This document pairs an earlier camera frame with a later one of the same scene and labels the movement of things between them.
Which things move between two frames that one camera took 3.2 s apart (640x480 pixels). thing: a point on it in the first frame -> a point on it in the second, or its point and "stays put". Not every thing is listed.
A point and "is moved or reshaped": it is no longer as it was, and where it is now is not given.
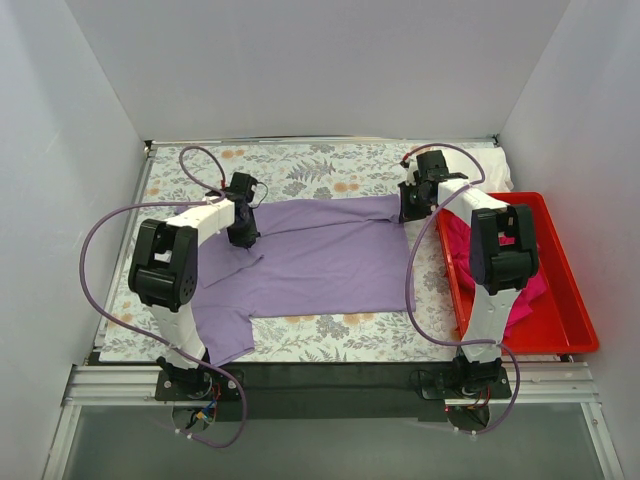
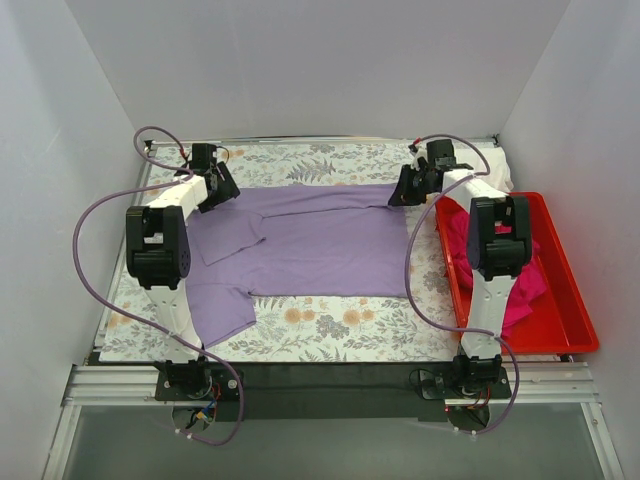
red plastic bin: [560, 321] stays put
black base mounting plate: [330, 391] stays put
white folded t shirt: [484, 164] stays put
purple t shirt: [317, 257] is moved or reshaped
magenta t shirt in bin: [457, 237] stays put
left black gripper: [244, 235] -> [225, 182]
